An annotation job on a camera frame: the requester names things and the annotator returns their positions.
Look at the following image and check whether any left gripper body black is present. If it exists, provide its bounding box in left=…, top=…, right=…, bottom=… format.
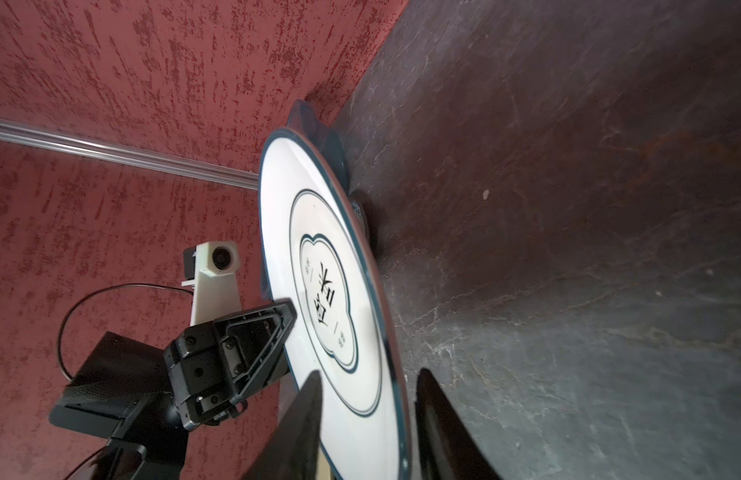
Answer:
left=50, top=322, right=222, bottom=479

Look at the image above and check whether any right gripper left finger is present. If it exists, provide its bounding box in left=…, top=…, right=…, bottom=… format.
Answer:
left=242, top=370, right=322, bottom=479

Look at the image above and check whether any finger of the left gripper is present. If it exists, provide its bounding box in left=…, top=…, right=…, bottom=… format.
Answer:
left=216, top=299, right=298, bottom=405

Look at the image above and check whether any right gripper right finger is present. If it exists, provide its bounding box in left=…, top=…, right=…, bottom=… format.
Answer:
left=415, top=368, right=501, bottom=480

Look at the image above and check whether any white plate flower outline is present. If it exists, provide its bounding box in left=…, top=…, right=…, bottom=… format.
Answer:
left=258, top=128, right=412, bottom=479

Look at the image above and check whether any blue translucent plastic bin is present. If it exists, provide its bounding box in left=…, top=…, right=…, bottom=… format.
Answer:
left=286, top=100, right=350, bottom=193

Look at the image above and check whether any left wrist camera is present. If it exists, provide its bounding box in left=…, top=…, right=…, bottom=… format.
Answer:
left=182, top=241, right=242, bottom=326

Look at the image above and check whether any left aluminium corner post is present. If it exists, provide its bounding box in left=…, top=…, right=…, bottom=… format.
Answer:
left=0, top=119, right=260, bottom=190

